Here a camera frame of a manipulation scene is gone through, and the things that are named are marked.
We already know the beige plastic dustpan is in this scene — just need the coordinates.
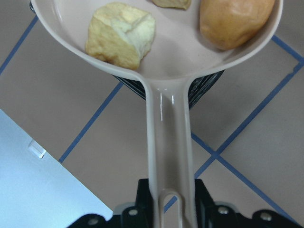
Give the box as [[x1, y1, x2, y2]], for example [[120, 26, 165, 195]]
[[32, 0, 283, 228]]

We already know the large yellow sponge piece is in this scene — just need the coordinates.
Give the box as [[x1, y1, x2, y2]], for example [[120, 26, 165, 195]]
[[85, 2, 156, 70]]

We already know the small yellow sponge piece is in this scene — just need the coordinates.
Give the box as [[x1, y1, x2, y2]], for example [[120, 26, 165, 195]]
[[152, 0, 191, 10]]

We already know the bin with black bag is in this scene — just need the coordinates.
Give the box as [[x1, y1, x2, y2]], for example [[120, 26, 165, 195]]
[[30, 0, 225, 107]]

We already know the brown round bread roll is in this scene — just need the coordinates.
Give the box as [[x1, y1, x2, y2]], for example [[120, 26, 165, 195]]
[[199, 0, 275, 50]]

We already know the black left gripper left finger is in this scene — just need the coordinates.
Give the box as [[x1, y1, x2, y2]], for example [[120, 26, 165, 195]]
[[69, 179, 153, 228]]

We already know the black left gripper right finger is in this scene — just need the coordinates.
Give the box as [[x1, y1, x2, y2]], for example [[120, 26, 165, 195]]
[[195, 179, 302, 228]]

